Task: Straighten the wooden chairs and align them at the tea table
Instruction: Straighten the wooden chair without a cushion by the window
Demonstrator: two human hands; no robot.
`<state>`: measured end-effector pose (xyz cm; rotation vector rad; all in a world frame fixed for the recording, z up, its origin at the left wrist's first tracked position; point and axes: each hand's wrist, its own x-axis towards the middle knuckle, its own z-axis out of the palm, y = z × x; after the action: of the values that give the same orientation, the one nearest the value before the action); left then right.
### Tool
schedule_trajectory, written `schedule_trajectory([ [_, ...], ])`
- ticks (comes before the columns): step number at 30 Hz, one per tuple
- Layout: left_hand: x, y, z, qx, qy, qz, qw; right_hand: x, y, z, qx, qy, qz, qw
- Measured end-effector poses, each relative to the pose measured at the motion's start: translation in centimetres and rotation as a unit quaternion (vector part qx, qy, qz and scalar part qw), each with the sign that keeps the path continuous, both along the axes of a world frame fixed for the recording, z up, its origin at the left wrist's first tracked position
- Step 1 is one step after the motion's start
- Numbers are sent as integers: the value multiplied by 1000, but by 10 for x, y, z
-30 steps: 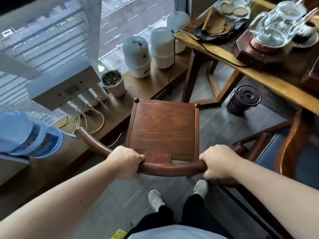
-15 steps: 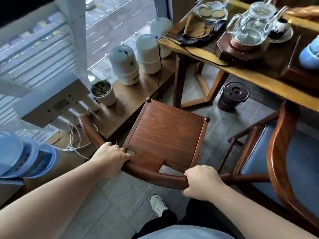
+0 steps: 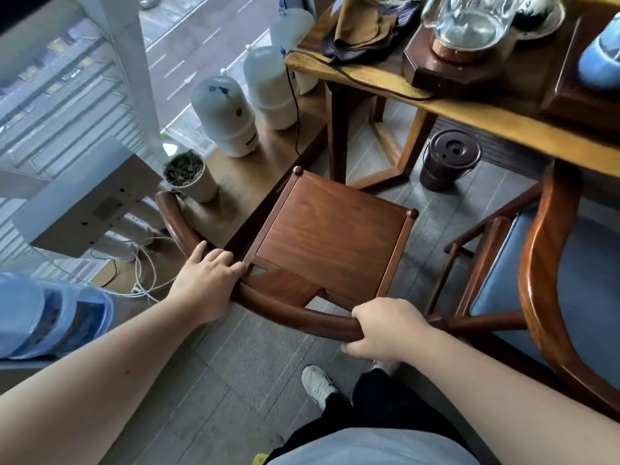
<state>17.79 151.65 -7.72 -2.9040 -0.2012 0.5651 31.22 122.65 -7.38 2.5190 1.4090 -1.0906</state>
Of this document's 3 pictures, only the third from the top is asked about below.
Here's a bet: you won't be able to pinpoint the person's right hand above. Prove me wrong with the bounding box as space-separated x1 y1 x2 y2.
340 297 437 366

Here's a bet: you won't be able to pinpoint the person's left hand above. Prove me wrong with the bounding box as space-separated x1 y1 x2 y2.
167 241 248 328

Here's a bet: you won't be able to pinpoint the bare-seat brown wooden chair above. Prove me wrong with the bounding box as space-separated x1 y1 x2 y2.
155 165 439 344

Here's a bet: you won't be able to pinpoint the person's left forearm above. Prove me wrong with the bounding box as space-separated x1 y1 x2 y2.
0 297 202 465

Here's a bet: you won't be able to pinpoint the person's right forearm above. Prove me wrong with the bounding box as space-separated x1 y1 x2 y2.
402 326 620 465

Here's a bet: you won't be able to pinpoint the black trousers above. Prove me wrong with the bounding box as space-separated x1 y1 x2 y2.
264 368 481 465

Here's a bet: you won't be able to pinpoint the white pot with dry plant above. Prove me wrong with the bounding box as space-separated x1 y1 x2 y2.
163 149 220 204

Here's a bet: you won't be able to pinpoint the low wooden window bench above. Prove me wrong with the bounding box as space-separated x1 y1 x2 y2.
181 82 331 254

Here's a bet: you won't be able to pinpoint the light blue shirt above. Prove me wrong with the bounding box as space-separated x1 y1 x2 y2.
267 427 481 465

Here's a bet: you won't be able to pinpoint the grey-white box appliance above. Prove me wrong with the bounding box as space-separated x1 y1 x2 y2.
10 135 165 259

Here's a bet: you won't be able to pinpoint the white water tank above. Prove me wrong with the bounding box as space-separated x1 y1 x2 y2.
191 68 259 158
270 8 319 96
242 45 300 131

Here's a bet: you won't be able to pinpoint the large blue water bottle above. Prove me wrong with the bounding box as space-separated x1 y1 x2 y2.
0 272 116 360

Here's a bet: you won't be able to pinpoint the wooden chair with curved back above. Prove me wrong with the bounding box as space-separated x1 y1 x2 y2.
426 160 620 424

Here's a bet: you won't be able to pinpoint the white window pillar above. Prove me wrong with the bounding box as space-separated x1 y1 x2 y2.
73 0 168 162

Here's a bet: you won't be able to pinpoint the dark round lidded bucket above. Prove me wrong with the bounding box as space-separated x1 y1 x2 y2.
419 129 483 193

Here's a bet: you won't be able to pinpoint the blue seat cushion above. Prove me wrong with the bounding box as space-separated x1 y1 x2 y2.
470 212 620 369

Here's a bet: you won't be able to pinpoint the dark striped cloth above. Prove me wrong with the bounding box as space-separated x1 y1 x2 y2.
321 0 428 66

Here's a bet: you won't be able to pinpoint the long wooden table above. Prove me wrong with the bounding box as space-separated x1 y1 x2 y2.
285 0 620 190

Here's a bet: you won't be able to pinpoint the brown cloth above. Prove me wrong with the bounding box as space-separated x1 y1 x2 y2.
334 0 399 49

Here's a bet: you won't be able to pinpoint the dark wooden kettle base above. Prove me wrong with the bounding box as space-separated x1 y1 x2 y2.
402 25 525 99

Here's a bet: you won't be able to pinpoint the dark wooden tray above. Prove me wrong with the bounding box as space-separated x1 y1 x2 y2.
542 14 620 137

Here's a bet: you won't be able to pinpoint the glass kettle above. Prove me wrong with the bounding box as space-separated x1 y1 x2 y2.
420 0 530 63

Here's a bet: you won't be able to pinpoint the white saucer with dark cup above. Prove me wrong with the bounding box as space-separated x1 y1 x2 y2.
509 0 566 41

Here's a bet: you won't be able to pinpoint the blue and white round vessel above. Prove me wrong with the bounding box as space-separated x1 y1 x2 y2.
578 14 620 91

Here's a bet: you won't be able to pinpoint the white cables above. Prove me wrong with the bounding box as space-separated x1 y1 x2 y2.
87 231 176 304

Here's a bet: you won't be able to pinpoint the black power cable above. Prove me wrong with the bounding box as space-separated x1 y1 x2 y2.
283 48 437 156

